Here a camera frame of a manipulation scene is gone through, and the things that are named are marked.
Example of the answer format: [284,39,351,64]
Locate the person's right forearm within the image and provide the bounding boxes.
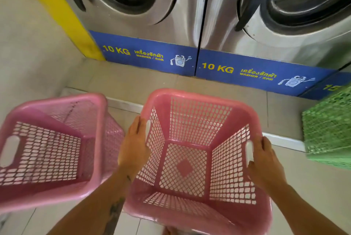
[263,182,347,235]

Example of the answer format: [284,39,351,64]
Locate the person's left hand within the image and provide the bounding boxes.
[118,116,151,180]

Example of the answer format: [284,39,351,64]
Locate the person's right hand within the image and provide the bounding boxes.
[246,136,287,197]

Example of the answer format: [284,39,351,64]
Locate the green plastic laundry basket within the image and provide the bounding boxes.
[301,83,351,171]

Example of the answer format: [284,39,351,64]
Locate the person's left forearm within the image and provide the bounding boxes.
[46,167,137,235]

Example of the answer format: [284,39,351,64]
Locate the pink plastic laundry basket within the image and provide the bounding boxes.
[122,88,273,235]
[0,93,125,213]

